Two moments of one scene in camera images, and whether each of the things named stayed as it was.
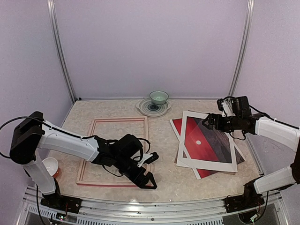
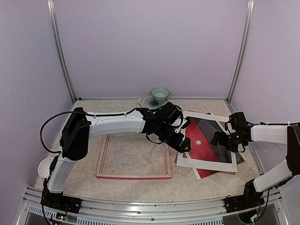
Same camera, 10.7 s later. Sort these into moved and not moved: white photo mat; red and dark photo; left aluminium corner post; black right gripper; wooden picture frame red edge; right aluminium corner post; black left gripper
Moved: black right gripper; black left gripper; wooden picture frame red edge
Not moved: white photo mat; right aluminium corner post; red and dark photo; left aluminium corner post
